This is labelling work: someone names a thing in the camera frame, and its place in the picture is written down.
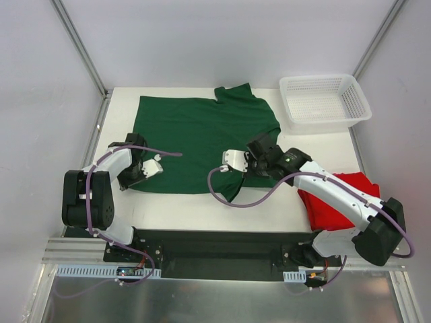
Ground green t shirt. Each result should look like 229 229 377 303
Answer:
132 83 281 194

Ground white plastic basket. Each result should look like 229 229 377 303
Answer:
279 74 372 135

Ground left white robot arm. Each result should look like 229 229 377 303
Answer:
61 133 147 262

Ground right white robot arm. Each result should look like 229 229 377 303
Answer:
246 134 405 268

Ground red folded t shirt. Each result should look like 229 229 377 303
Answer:
298 172 380 231

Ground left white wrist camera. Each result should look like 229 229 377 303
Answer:
141 154 164 179

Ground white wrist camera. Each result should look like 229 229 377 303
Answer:
141 154 164 179
220 149 249 174

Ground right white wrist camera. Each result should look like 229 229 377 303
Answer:
220 149 249 174

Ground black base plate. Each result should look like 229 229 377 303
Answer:
103 229 341 281

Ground aluminium frame rail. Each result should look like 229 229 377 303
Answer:
42 236 405 270

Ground left white cable duct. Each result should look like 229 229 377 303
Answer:
57 264 162 280

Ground white cable duct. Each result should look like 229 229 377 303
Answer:
283 270 307 283
57 264 162 280

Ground right white cable duct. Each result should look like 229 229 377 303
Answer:
283 270 307 283

